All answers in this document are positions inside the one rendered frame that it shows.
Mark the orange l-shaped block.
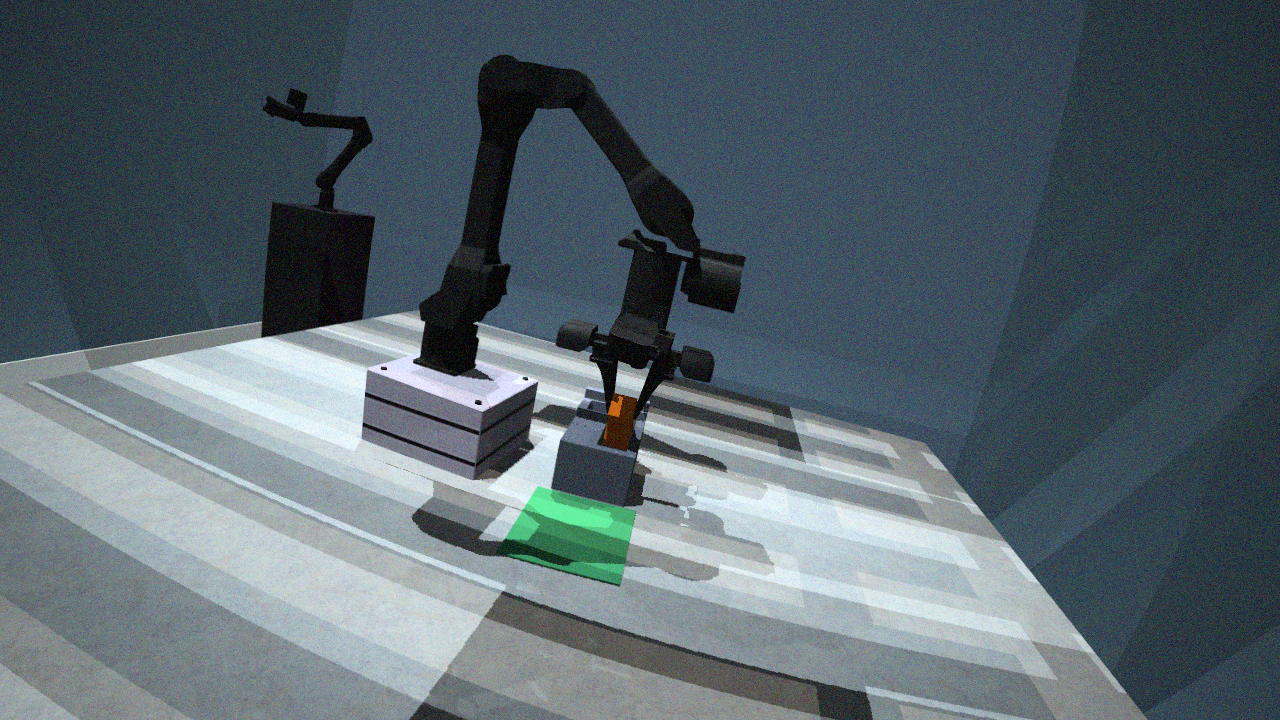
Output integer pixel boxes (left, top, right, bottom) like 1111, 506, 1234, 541
602, 393, 637, 450

